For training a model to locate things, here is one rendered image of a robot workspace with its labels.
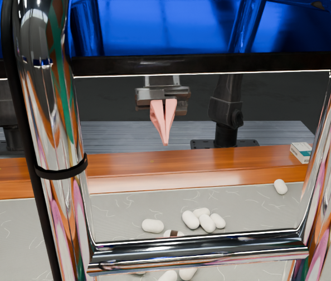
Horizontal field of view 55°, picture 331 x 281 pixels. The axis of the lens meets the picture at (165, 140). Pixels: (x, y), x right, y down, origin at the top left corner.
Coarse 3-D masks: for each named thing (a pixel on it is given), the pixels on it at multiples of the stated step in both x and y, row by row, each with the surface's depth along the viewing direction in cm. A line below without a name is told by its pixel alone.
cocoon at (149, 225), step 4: (144, 220) 53; (148, 220) 52; (152, 220) 52; (156, 220) 53; (144, 224) 52; (148, 224) 52; (152, 224) 52; (156, 224) 52; (160, 224) 52; (144, 228) 52; (148, 228) 52; (152, 228) 52; (156, 228) 52; (160, 228) 52; (156, 232) 52
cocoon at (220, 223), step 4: (212, 216) 54; (216, 216) 54; (220, 216) 54; (216, 220) 53; (220, 220) 53; (224, 220) 53; (216, 224) 53; (220, 224) 53; (224, 224) 53; (220, 228) 53
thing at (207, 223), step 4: (200, 216) 54; (204, 216) 53; (208, 216) 54; (200, 220) 53; (204, 220) 53; (208, 220) 53; (212, 220) 53; (200, 224) 54; (204, 224) 52; (208, 224) 52; (212, 224) 52; (204, 228) 52; (208, 228) 52; (212, 228) 52
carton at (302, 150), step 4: (292, 144) 71; (296, 144) 71; (300, 144) 71; (304, 144) 71; (308, 144) 71; (292, 148) 72; (296, 148) 70; (300, 148) 69; (304, 148) 69; (308, 148) 69; (292, 152) 72; (296, 152) 70; (300, 152) 68; (304, 152) 68; (308, 152) 68; (296, 156) 70; (300, 156) 68; (304, 156) 67; (308, 156) 67; (300, 160) 68; (304, 160) 67; (308, 160) 67
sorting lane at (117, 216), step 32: (128, 192) 62; (160, 192) 63; (192, 192) 63; (224, 192) 63; (256, 192) 63; (288, 192) 63; (0, 224) 55; (32, 224) 55; (96, 224) 55; (128, 224) 55; (256, 224) 55; (288, 224) 55; (0, 256) 48; (32, 256) 48
